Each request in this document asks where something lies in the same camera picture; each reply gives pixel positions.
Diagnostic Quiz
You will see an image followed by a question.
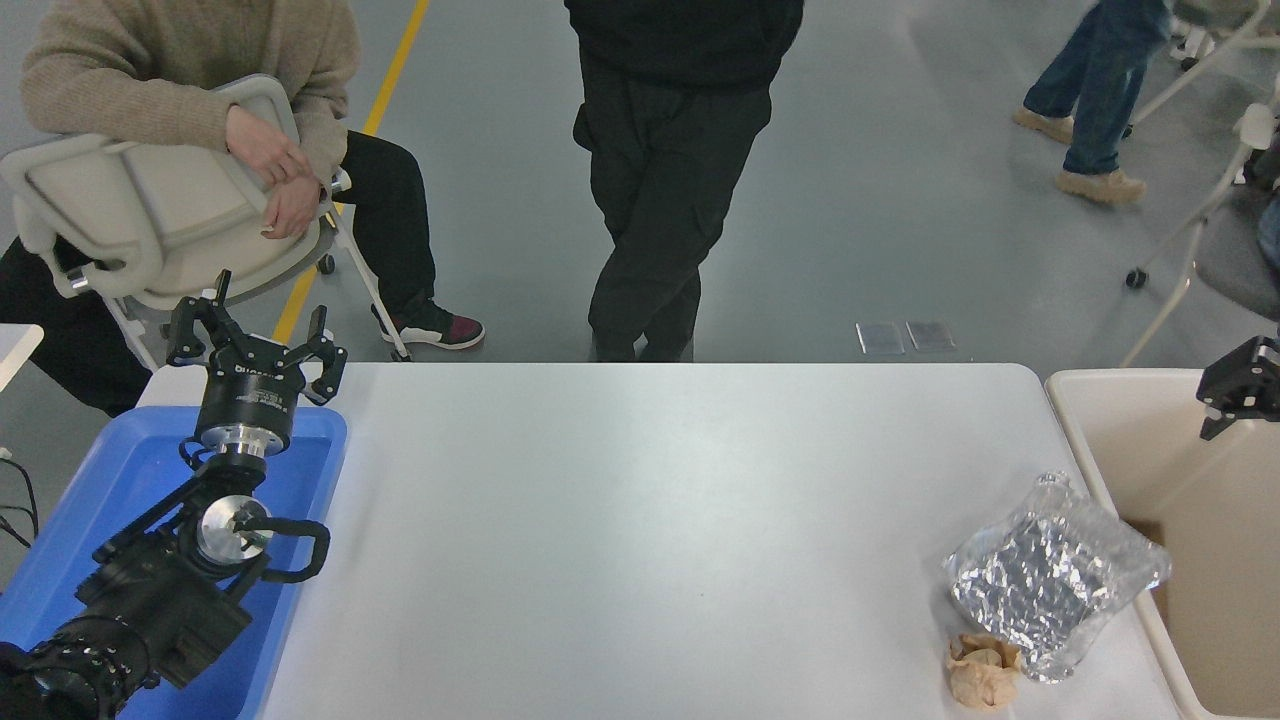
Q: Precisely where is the grey-seated chair with casters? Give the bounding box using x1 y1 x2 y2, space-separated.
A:
1120 100 1280 369

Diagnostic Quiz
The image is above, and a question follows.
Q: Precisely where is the black cable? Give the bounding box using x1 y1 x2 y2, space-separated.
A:
0 455 40 549

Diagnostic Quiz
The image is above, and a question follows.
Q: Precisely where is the blue plastic tray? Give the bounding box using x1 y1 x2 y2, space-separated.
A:
0 403 349 720

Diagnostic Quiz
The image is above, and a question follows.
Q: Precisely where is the crumpled tan paper ball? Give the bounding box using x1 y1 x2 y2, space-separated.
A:
946 632 1023 711

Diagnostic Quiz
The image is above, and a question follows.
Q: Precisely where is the large pale bin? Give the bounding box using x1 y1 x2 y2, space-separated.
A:
1045 368 1280 720

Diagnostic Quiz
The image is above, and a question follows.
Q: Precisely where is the standing person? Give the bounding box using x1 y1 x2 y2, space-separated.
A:
565 0 806 363

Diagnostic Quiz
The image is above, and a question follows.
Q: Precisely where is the white plastic chair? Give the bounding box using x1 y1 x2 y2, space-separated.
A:
0 73 414 373

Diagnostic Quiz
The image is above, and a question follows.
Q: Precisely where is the walking person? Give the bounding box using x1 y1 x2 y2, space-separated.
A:
1012 0 1177 207

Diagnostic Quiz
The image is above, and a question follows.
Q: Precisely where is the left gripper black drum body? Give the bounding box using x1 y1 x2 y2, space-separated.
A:
197 336 307 433

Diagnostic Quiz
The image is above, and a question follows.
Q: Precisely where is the white-framed chair with casters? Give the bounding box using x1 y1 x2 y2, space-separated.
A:
1125 0 1280 129
1168 15 1217 73

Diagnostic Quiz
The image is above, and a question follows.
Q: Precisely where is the seated person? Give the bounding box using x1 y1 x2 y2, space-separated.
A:
0 0 487 416

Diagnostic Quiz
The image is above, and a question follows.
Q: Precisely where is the seated person's left hand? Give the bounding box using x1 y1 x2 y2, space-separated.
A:
261 172 327 240

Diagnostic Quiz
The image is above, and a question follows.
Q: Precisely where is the white side table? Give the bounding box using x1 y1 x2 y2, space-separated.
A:
0 323 46 391

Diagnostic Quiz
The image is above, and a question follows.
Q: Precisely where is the person at picture edge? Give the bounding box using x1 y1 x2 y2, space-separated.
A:
1250 125 1280 271

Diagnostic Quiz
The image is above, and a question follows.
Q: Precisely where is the silver foil tray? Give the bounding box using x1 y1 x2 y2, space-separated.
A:
942 472 1173 684

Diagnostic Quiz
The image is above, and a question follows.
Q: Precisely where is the seated person's right hand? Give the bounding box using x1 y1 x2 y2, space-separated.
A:
225 103 314 187

